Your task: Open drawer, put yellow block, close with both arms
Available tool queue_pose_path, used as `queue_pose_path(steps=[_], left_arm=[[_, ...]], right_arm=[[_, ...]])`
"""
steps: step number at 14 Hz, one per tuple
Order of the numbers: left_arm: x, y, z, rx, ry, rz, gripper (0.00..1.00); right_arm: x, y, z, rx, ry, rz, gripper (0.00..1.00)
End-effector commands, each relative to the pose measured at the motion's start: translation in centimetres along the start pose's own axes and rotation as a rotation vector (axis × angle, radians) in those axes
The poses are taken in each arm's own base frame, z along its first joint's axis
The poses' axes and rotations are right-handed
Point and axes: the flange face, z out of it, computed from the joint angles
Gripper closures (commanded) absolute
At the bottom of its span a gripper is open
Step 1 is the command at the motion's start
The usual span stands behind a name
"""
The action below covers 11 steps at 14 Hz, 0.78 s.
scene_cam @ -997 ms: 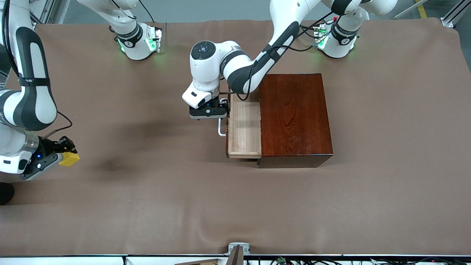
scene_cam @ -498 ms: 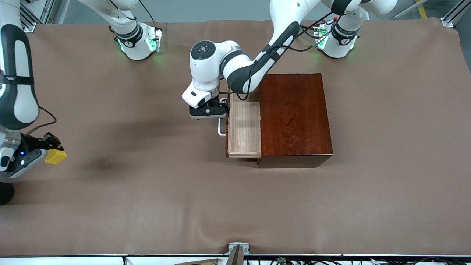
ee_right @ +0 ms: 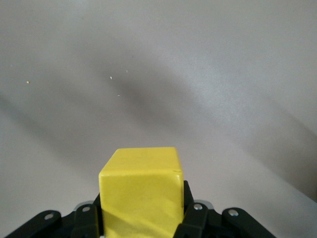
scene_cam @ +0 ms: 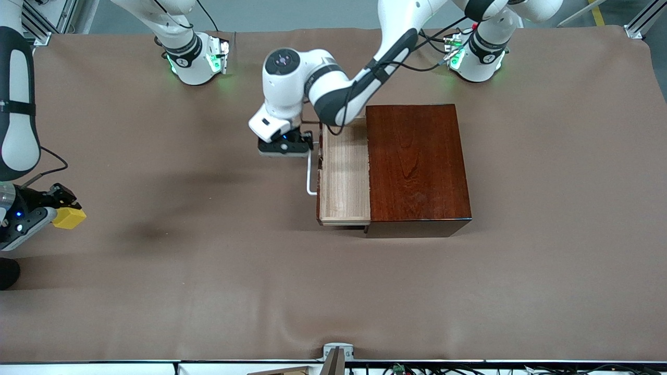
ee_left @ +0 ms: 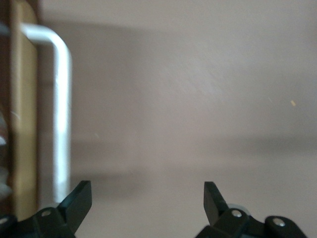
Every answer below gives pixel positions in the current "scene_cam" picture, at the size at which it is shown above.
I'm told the aluminium frame profile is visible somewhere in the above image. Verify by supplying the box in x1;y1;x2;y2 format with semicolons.
624;0;667;40
21;0;90;47

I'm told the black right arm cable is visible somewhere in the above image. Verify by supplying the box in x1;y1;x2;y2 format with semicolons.
20;147;69;189

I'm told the brown table cover mat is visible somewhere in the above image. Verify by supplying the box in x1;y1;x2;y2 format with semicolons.
0;23;667;364

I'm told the light wood drawer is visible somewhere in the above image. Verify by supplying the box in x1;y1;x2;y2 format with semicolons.
316;117;372;227

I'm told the yellow block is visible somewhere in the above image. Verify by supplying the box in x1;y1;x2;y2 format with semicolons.
52;207;88;230

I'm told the dark wooden cabinet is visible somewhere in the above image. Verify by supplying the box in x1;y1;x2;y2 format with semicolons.
365;104;473;239

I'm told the white drawer handle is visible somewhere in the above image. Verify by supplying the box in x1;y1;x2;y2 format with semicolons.
306;151;320;197

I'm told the grey metal table clamp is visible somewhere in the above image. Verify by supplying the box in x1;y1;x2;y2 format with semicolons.
323;343;358;361

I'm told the black shoe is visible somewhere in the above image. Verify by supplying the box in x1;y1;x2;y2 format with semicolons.
0;258;21;291

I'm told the green lit base connector panel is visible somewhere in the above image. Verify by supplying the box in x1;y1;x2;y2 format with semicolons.
443;32;466;71
207;32;232;77

